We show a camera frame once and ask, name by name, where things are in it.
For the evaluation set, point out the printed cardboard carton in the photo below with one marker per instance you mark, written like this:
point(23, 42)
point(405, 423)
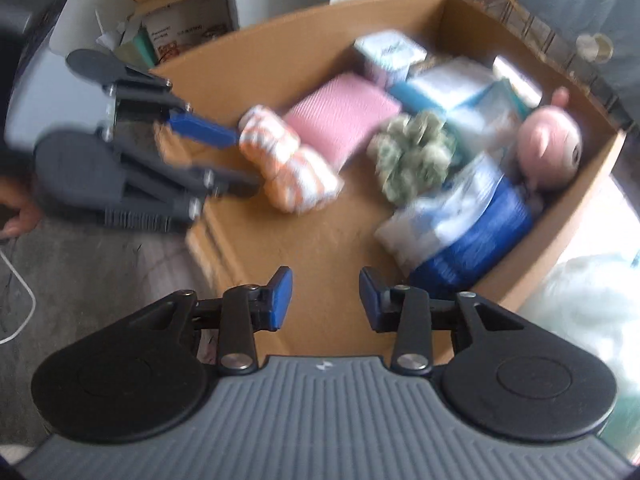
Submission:
point(190, 27)

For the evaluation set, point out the person's left hand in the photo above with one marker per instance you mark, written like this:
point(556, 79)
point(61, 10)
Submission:
point(20, 207)

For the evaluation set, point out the green white fluffy scrunchie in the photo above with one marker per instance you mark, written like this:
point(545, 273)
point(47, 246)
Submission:
point(410, 155)

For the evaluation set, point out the blue patterned blanket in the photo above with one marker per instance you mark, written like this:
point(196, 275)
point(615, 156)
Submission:
point(600, 20)

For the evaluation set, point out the light blue tissue packet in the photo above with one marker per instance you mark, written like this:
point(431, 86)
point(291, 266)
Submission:
point(480, 120)

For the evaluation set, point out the crumpled white paper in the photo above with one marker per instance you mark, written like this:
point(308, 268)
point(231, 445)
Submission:
point(115, 35)

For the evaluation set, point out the clear plastic bag green contents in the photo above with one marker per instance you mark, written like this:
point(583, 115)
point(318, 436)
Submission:
point(585, 340)

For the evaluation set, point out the large brown cardboard box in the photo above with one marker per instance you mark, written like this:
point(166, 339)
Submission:
point(310, 240)

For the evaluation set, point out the blue white wipes pack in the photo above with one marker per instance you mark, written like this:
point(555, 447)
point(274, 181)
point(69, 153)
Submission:
point(475, 240)

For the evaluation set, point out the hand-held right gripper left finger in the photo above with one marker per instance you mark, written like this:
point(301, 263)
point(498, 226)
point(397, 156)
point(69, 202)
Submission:
point(277, 300)

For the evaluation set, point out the pink pig plush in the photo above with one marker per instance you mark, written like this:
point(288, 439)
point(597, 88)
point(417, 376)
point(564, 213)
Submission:
point(547, 145)

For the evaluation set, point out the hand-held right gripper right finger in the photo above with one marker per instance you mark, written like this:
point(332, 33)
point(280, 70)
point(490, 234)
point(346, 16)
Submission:
point(375, 300)

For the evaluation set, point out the pink mesh sponge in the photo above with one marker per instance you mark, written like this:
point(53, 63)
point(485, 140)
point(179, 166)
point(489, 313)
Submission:
point(340, 115)

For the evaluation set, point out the teal white tissue pack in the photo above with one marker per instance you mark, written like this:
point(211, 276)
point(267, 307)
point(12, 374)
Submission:
point(390, 55)

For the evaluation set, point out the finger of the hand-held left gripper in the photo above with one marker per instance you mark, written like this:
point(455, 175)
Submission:
point(205, 130)
point(235, 185)

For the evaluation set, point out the teal towel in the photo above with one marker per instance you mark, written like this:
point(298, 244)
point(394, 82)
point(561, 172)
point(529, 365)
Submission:
point(405, 96)

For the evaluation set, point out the white packet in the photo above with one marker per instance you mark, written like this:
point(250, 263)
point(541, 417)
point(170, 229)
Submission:
point(517, 80)

